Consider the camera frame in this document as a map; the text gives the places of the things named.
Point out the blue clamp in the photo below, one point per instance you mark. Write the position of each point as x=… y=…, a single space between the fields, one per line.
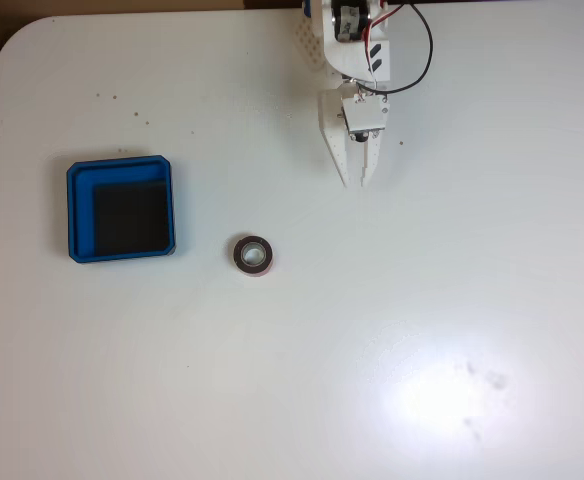
x=306 y=7

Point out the white perforated plate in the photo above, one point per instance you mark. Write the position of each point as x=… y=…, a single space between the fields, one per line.
x=309 y=45

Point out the red tape roll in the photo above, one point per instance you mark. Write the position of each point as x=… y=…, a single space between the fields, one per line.
x=237 y=256

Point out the black foam pad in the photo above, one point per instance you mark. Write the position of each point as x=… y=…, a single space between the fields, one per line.
x=132 y=215

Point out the blue box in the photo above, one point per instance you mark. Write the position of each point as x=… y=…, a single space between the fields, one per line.
x=79 y=215

